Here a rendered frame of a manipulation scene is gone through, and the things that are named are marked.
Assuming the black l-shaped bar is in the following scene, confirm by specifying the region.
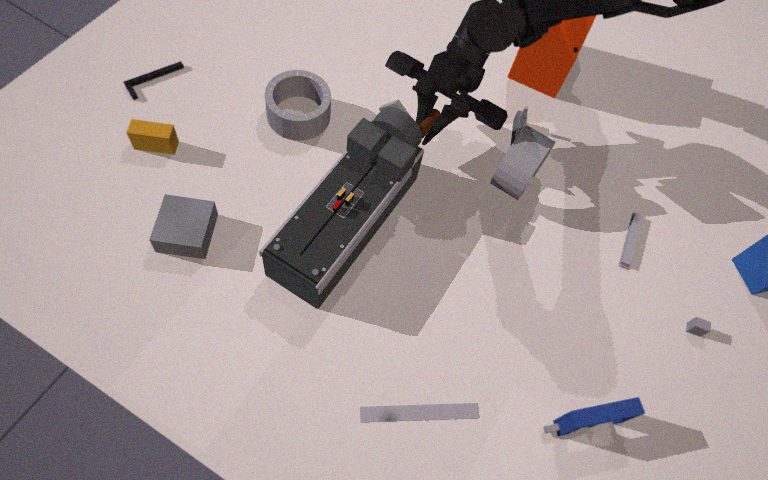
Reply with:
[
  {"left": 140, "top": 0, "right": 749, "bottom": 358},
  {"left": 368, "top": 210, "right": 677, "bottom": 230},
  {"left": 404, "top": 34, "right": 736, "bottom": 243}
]
[{"left": 123, "top": 62, "right": 184, "bottom": 100}]

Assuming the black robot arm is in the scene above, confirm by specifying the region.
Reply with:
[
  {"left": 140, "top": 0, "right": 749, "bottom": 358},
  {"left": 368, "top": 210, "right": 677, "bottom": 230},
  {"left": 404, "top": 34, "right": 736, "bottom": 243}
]
[{"left": 426, "top": 0, "right": 725, "bottom": 93}]

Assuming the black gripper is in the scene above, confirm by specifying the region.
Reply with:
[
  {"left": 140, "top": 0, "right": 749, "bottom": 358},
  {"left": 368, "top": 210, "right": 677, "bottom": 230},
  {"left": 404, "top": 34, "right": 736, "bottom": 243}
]
[{"left": 385, "top": 36, "right": 508, "bottom": 145}]

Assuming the grey hollow cylinder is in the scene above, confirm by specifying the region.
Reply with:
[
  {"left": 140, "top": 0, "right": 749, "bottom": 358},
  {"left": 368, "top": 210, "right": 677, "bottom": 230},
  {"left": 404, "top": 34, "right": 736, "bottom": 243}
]
[
  {"left": 490, "top": 125, "right": 555, "bottom": 200},
  {"left": 265, "top": 70, "right": 331, "bottom": 141}
]

